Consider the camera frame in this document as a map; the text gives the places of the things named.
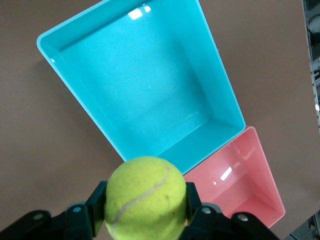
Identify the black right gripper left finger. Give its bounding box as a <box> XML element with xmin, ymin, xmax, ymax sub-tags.
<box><xmin>0</xmin><ymin>181</ymin><xmax>108</xmax><ymax>240</ymax></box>

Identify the yellow tennis ball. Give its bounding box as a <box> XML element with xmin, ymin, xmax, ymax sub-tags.
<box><xmin>104</xmin><ymin>155</ymin><xmax>188</xmax><ymax>238</ymax></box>

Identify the blue plastic bin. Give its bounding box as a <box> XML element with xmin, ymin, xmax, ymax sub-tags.
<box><xmin>36</xmin><ymin>0</ymin><xmax>247</xmax><ymax>176</ymax></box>

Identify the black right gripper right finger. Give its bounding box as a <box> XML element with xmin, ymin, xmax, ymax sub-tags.
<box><xmin>179</xmin><ymin>182</ymin><xmax>281</xmax><ymax>240</ymax></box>

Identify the pink plastic bin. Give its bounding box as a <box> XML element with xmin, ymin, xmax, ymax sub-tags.
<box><xmin>183</xmin><ymin>126</ymin><xmax>287</xmax><ymax>229</ymax></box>

